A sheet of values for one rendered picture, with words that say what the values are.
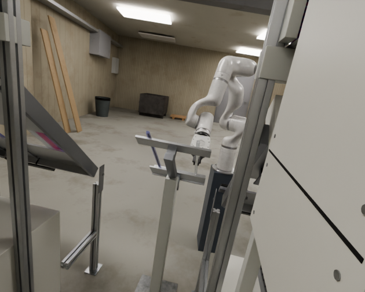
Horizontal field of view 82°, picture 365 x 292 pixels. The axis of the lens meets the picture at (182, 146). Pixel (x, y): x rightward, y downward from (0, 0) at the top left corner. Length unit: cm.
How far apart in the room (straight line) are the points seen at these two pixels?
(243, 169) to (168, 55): 874
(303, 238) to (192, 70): 896
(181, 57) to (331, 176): 902
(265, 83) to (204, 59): 867
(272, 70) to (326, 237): 39
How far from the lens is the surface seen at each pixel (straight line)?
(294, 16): 53
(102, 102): 692
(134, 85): 937
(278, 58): 55
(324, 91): 31
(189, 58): 919
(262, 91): 56
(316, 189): 27
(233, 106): 149
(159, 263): 138
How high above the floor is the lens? 127
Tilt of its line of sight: 16 degrees down
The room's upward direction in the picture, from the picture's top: 9 degrees clockwise
